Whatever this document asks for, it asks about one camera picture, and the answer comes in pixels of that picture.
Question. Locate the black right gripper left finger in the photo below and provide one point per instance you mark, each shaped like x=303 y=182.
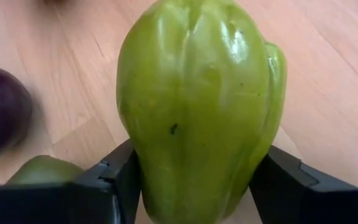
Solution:
x=57 y=202

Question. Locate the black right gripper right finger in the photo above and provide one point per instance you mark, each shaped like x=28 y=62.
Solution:
x=315 y=202

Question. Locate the dark green avocado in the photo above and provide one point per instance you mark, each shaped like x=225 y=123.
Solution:
x=45 y=171

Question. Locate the dark purple eggplant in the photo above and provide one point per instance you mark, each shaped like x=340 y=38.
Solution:
x=2 y=112

